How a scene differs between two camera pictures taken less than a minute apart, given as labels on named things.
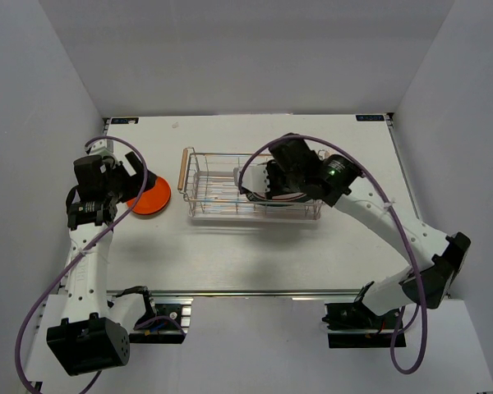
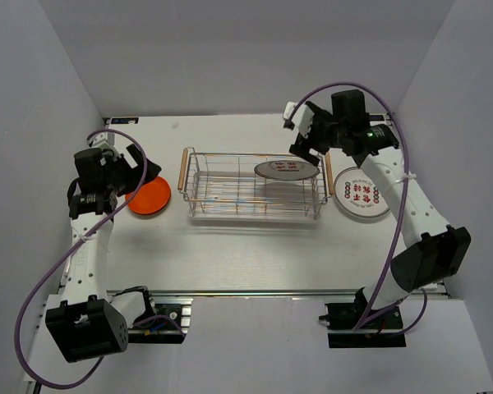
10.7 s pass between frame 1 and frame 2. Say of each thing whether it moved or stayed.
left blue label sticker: stayed
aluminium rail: stayed
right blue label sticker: stayed
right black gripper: moved
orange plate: stayed
